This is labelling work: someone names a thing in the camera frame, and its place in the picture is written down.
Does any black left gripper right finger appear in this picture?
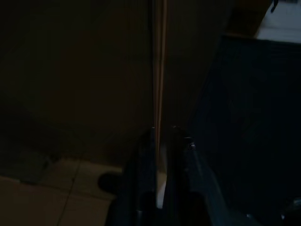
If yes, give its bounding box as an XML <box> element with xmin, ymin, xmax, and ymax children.
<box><xmin>164</xmin><ymin>126</ymin><xmax>224</xmax><ymax>226</ymax></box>

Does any plain black floor mat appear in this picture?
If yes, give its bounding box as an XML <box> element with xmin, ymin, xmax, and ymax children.
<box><xmin>188</xmin><ymin>35</ymin><xmax>301</xmax><ymax>226</ymax></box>

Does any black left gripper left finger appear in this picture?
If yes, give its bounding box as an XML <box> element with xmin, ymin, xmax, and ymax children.
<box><xmin>117</xmin><ymin>127</ymin><xmax>158</xmax><ymax>226</ymax></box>

